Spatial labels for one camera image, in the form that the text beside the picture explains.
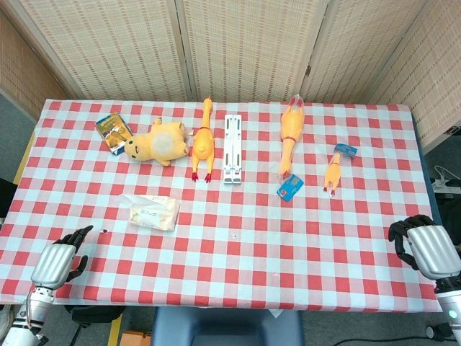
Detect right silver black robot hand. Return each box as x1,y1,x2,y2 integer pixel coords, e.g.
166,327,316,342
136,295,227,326
388,214,461,281

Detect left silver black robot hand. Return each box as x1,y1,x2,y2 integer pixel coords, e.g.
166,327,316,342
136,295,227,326
30,225,94,290

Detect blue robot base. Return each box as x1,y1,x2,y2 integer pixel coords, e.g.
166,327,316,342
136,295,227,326
151,306,305,346

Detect cream plastic tissue pack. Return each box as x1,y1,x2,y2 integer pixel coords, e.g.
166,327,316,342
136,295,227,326
128,195,181,232

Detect white power strip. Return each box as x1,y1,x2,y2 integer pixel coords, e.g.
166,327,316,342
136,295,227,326
430,164,461,195

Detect orange box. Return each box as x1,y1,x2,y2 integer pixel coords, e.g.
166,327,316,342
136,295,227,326
120,331,152,346

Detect small rubber chicken blue tag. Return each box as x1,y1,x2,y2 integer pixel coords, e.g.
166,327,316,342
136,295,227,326
323,143,358,198

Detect blue yellow snack packet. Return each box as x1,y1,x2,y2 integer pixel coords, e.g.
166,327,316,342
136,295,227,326
95,112,133,156

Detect yellow plush toy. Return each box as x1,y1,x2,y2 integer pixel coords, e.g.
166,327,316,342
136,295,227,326
124,117,192,167

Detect bagged rubber chicken blue card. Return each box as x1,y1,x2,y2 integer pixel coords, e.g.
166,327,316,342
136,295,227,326
276,93,306,203

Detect red white checkered tablecloth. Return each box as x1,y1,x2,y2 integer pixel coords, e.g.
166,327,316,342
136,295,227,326
0,98,443,313

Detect large bare rubber chicken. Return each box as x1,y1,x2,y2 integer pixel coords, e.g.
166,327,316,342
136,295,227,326
190,97,215,184

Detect white folding laptop stand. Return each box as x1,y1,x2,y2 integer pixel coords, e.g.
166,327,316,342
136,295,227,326
223,113,244,185

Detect beige folding screen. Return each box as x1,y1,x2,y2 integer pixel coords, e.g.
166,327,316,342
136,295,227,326
0,0,461,156

